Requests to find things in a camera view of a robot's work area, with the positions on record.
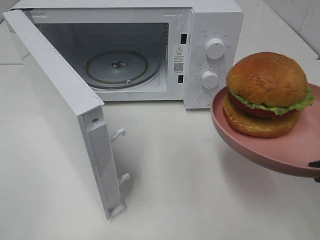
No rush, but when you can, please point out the pink round plate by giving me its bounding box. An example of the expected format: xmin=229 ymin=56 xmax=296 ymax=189
xmin=210 ymin=84 xmax=320 ymax=179

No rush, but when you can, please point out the burger with lettuce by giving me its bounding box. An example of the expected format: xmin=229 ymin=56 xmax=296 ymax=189
xmin=222 ymin=51 xmax=316 ymax=138

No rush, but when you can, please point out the round white door button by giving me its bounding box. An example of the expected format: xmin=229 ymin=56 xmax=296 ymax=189
xmin=197 ymin=93 xmax=213 ymax=106

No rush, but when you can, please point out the white timer knob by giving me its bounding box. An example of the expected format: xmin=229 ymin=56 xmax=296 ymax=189
xmin=201 ymin=70 xmax=219 ymax=89

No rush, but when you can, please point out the white microwave door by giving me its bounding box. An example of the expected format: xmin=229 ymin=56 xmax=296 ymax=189
xmin=4 ymin=10 xmax=130 ymax=219

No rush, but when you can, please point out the upper white power knob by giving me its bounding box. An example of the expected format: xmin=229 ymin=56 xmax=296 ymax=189
xmin=204 ymin=37 xmax=226 ymax=60

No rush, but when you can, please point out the white microwave oven body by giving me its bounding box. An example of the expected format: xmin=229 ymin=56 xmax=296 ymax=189
xmin=8 ymin=0 xmax=244 ymax=109

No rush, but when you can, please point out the glass microwave turntable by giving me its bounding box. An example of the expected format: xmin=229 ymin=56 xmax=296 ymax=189
xmin=85 ymin=50 xmax=161 ymax=90

